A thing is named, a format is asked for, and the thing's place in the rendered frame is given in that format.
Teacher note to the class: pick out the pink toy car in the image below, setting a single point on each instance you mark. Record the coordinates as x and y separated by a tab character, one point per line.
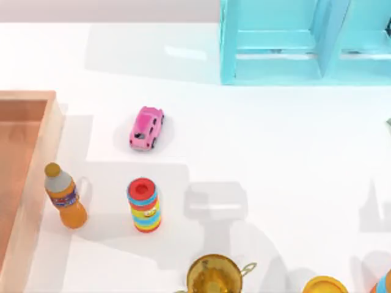
146	128

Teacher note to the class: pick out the stack of coloured rings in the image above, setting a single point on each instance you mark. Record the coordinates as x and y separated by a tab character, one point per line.
145	207

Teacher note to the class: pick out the gold trophy cup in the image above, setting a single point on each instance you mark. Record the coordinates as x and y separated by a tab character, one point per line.
214	276

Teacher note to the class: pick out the light blue rack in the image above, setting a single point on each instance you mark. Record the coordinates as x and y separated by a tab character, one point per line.
275	39

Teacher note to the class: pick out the orange drink bottle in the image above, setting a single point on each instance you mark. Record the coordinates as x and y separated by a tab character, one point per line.
65	198

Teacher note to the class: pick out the salmon-coloured shallow box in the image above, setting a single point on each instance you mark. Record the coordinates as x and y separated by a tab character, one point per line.
18	146

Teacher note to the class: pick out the yellow round lid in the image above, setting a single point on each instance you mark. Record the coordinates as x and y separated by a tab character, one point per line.
325	285

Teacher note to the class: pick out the orange and blue toy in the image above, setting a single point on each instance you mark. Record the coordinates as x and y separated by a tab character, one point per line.
383	284

